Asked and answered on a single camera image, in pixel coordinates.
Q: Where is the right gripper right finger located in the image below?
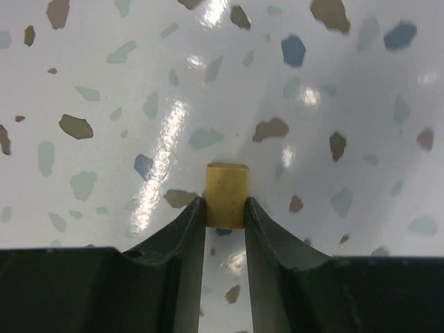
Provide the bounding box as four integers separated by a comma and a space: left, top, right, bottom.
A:
244, 198, 443, 332

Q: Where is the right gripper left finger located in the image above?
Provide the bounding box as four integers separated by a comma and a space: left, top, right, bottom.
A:
1, 198, 205, 332

